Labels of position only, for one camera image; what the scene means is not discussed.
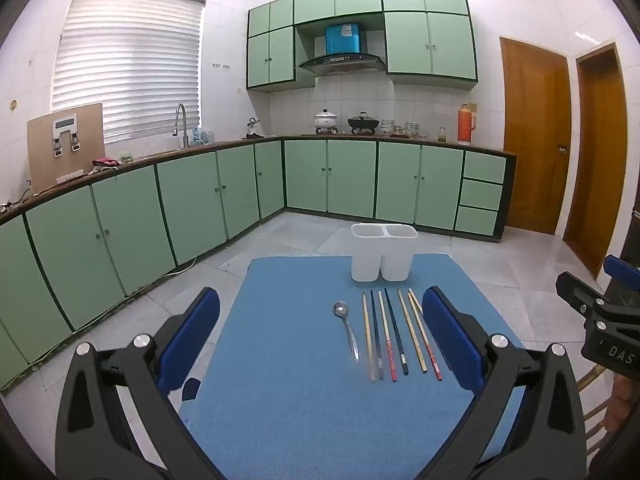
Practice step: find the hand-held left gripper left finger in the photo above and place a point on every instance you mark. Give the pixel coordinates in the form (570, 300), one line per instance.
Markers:
(195, 332)

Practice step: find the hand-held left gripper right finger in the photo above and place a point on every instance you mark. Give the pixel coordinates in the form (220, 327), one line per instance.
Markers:
(450, 340)

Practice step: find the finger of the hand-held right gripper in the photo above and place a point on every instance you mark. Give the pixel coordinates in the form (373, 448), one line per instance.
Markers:
(575, 292)
(621, 267)

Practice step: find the red-tipped chopstick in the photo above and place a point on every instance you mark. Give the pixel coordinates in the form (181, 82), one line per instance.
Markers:
(424, 335)
(387, 335)

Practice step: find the light wooden chopstick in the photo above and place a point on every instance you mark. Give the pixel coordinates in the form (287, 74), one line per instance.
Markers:
(368, 340)
(416, 299)
(411, 330)

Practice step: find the dark blue chopstick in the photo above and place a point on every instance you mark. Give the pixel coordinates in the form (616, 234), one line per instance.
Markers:
(376, 335)
(395, 330)

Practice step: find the metal spoon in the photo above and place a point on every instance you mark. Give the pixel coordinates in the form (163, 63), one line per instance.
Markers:
(340, 308)

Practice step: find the white two-compartment utensil holder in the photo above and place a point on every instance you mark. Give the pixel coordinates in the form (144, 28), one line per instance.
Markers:
(367, 260)

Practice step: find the person's right hand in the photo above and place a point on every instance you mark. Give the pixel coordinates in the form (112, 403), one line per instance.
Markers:
(622, 405)

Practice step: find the wooden chair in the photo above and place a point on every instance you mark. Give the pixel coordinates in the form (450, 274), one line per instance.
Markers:
(587, 377)

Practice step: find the blue tablecloth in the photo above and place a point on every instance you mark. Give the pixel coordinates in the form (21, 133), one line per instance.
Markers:
(300, 360)

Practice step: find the brown wooden door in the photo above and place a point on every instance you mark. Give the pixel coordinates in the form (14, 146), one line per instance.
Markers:
(530, 135)
(597, 160)

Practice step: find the green drawer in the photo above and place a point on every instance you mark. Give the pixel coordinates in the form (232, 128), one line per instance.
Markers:
(484, 167)
(476, 221)
(480, 195)

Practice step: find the dark kitchen countertop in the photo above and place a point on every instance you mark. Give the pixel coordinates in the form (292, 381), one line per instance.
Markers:
(135, 161)

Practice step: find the red cloth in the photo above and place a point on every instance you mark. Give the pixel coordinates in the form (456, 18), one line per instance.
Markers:
(106, 162)

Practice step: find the green base cabinets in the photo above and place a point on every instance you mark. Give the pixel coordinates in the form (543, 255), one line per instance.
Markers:
(350, 175)

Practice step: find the orange thermos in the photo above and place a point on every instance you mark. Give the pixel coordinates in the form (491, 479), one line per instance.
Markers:
(465, 125)

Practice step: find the glass jar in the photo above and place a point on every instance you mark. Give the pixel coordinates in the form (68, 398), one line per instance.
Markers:
(442, 136)

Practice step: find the metal kitchen faucet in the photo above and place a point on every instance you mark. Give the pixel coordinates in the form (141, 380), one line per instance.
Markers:
(184, 125)

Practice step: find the small countertop kettle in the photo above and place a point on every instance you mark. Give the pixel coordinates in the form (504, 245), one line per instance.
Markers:
(253, 127)

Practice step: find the stack of bowls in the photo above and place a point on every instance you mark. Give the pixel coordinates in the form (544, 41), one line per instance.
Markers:
(388, 126)
(412, 128)

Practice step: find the black wok with lid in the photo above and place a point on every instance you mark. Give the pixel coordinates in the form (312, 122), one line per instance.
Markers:
(363, 122)

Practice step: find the ceiling light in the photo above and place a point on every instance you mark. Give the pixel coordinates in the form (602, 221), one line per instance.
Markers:
(582, 35)

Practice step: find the gas stove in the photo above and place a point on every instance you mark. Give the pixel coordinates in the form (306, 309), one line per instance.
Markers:
(322, 131)

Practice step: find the brown cardboard box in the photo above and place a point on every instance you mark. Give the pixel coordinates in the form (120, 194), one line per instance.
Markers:
(40, 150)

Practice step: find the white clamp device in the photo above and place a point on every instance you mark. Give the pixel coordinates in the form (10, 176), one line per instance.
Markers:
(62, 124)

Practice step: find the white cooking pot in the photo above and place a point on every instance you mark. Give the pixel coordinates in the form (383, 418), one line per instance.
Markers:
(326, 120)

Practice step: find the white window blinds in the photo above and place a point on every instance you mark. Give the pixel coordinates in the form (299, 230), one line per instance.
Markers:
(130, 60)

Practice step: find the black range hood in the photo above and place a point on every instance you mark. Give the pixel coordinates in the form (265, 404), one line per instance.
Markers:
(342, 64)

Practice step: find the blue-wrapped hood chimney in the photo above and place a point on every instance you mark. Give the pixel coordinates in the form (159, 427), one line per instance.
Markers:
(343, 39)

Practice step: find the wall hooks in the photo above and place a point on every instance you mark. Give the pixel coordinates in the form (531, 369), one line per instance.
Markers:
(216, 65)

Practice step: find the green wall cabinets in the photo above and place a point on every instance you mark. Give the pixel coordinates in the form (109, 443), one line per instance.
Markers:
(410, 45)

